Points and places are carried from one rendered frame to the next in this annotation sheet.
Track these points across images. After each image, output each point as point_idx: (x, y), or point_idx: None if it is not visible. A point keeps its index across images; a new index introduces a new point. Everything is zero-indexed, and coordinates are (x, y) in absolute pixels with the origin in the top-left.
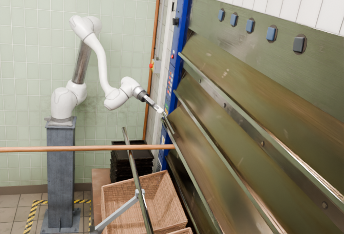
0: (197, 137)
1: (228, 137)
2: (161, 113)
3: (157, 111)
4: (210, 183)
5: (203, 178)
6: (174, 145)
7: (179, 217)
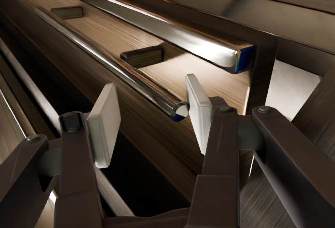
0: (59, 49)
1: None
2: (190, 100)
3: (197, 107)
4: None
5: None
6: None
7: None
